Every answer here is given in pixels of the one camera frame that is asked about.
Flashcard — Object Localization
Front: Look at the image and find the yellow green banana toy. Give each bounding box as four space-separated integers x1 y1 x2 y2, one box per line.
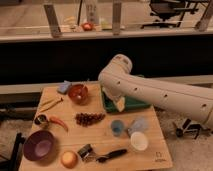
39 97 63 112

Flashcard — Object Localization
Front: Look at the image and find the red chili pepper toy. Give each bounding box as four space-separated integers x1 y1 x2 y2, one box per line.
49 116 69 132

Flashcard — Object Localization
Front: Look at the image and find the blue sponge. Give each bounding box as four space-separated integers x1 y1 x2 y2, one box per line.
57 81 71 94

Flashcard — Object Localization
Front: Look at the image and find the small metal cup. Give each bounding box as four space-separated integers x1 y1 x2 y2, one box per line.
78 144 93 161

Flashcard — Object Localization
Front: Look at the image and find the black handled peeler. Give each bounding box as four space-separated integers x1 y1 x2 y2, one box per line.
91 149 127 163

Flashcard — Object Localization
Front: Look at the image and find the red orange bowl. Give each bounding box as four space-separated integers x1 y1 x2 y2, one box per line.
68 84 88 104

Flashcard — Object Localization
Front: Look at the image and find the green plastic tray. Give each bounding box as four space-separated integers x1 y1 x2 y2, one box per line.
100 74 152 114

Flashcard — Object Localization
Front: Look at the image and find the blue plastic cup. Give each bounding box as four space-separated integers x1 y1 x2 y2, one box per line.
111 120 124 136

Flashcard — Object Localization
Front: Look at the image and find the red fruit on shelf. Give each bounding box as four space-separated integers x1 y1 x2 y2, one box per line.
81 22 94 31

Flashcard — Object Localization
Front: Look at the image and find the orange yellow apple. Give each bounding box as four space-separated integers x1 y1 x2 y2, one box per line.
60 151 78 169

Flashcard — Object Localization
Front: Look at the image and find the purple bowl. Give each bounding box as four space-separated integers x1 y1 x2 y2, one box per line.
23 130 55 161

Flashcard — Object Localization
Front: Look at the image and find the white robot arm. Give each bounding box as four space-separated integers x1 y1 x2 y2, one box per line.
98 54 213 129

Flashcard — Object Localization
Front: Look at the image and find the small metal can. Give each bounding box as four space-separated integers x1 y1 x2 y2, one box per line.
34 114 49 129

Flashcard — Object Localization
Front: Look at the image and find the black office chair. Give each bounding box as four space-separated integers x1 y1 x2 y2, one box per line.
141 0 198 28

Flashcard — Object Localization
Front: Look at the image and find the dark red grape bunch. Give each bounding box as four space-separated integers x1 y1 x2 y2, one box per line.
75 113 105 127

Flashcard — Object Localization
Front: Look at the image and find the black chair frame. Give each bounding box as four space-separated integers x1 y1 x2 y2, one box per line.
0 133 25 171

